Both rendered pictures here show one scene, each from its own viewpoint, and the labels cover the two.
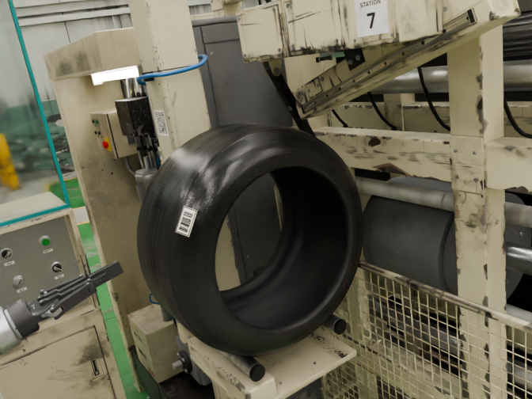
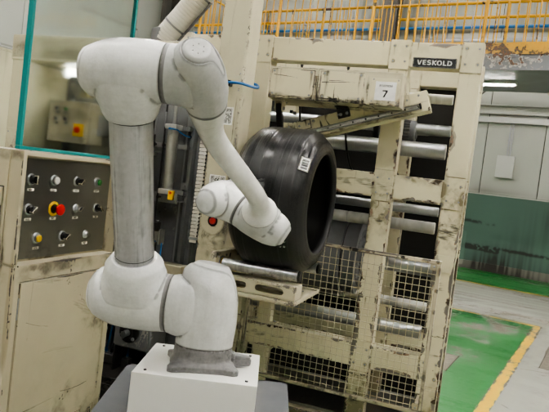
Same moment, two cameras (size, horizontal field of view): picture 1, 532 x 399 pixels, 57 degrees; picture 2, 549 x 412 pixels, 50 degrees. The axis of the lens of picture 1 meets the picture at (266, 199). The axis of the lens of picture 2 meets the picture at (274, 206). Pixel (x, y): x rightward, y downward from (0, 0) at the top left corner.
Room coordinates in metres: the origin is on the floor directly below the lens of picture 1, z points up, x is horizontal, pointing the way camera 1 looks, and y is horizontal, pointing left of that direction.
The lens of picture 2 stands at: (-0.63, 1.64, 1.29)
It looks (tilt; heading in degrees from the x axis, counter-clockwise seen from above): 3 degrees down; 321
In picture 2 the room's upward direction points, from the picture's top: 7 degrees clockwise
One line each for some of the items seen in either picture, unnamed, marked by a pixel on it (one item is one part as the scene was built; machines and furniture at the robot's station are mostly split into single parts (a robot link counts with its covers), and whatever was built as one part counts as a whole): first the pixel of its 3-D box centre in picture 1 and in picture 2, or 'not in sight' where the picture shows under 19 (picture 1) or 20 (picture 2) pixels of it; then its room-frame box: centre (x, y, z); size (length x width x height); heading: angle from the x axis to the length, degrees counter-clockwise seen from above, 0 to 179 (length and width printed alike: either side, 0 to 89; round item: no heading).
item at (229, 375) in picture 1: (228, 364); (256, 284); (1.21, 0.18, 0.84); 0.36 x 0.09 x 0.06; 31
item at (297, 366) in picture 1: (270, 354); (267, 289); (1.28, 0.06, 0.80); 0.37 x 0.36 x 0.02; 121
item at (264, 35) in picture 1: (338, 20); (339, 90); (1.33, -0.26, 1.71); 0.61 x 0.25 x 0.15; 31
